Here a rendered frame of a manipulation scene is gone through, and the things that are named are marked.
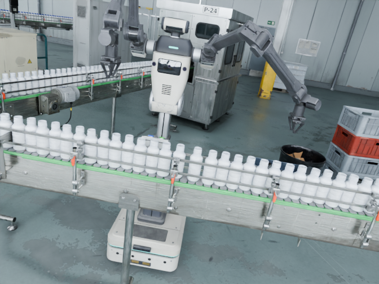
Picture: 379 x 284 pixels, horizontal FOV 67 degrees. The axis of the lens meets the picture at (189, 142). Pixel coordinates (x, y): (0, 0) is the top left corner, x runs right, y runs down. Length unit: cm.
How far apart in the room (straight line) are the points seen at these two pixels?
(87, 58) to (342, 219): 642
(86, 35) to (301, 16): 919
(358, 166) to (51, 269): 306
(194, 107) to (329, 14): 978
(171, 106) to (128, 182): 67
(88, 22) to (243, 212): 619
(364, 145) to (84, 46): 584
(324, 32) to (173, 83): 1234
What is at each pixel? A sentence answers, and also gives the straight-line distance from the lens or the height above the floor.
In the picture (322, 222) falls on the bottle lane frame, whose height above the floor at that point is 93.
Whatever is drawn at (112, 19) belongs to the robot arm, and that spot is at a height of 165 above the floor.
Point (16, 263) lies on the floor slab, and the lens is 246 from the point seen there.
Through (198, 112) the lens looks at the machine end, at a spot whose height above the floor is 29.
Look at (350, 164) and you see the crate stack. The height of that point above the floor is 57.
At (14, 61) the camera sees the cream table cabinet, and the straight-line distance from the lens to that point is 533.
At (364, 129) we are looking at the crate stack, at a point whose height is 97.
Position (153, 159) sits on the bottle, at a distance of 136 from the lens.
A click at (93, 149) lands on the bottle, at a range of 142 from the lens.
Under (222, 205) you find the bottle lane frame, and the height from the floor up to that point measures 92.
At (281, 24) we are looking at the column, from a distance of 899.
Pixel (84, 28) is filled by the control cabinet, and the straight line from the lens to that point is 718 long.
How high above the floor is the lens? 168
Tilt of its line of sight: 22 degrees down
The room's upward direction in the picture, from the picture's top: 9 degrees clockwise
